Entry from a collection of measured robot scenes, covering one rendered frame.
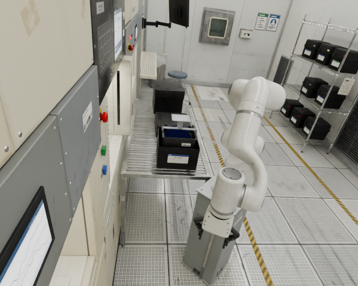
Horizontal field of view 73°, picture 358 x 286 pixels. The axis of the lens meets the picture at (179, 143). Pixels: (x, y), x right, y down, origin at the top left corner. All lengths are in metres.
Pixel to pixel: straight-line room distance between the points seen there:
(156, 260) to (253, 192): 1.44
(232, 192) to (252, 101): 0.30
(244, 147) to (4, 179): 0.63
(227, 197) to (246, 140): 0.19
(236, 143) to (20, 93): 0.60
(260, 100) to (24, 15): 0.67
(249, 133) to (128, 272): 1.53
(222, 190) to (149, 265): 1.41
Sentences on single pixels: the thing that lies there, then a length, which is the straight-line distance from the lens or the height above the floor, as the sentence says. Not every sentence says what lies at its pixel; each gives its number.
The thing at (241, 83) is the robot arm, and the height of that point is 1.50.
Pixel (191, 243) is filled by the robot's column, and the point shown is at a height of 0.28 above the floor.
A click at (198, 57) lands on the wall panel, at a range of 5.85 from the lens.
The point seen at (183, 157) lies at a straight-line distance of 1.61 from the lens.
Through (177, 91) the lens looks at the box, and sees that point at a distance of 2.32.
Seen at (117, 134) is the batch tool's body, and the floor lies 0.88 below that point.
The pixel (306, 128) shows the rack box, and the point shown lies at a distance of 4.19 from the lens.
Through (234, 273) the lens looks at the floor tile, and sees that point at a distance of 2.17.
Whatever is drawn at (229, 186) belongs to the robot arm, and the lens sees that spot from 0.74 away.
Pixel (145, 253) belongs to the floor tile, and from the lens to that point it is 2.13.
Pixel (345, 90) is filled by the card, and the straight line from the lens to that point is 3.87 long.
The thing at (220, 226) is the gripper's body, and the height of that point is 1.12.
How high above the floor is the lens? 1.77
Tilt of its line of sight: 31 degrees down
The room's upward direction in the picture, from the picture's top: 8 degrees clockwise
